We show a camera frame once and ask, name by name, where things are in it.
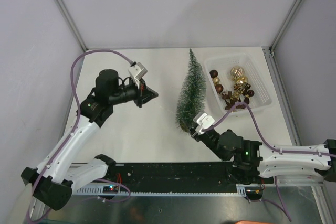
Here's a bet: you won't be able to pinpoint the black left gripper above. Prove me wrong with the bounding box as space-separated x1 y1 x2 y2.
109 77 158 108

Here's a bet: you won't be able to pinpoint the small green bottlebrush christmas tree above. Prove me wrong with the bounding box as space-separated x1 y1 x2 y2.
175 48 206 132

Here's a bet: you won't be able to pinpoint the white perforated plastic basket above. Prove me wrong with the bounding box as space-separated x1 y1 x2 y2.
204 53 274 114

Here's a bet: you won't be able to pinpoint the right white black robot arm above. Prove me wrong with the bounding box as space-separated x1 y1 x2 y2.
189 128 335 184

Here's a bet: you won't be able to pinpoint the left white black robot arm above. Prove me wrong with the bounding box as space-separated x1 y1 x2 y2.
21 65 158 210

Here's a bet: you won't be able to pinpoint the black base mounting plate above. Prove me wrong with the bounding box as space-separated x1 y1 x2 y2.
102 162 274 189

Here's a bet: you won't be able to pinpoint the brown ribbon bow ornaments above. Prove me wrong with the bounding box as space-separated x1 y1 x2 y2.
222 91 250 110

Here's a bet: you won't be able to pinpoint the dark brown bauble lower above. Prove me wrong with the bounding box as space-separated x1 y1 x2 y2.
215 84 224 94

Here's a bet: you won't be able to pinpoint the small gold glitter bauble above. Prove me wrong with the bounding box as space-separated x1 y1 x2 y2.
212 77 220 85

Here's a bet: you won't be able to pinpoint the dark brown bauble top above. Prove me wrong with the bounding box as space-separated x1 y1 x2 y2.
209 69 218 79

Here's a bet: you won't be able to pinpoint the pine cone ornament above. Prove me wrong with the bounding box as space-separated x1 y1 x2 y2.
234 83 251 95

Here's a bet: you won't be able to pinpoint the small dark brown bauble right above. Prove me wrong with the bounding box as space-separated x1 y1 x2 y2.
247 90 255 97

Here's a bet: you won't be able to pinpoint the gold bauble cluster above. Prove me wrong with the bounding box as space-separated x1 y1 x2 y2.
235 76 248 85

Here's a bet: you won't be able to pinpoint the large gold striped bauble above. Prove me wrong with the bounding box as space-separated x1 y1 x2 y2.
230 66 245 80

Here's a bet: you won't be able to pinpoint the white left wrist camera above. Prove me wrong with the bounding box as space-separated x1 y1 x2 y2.
128 62 148 89

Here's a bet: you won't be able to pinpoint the white slotted cable duct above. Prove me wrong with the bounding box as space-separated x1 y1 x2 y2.
73 184 264 197

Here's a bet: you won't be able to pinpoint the left aluminium frame post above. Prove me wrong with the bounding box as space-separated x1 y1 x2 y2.
54 0 88 52

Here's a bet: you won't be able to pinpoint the aluminium frame post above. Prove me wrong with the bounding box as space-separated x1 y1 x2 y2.
269 0 305 52
54 0 88 52

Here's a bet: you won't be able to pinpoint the right aluminium frame post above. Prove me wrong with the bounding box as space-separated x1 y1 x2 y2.
269 0 305 52

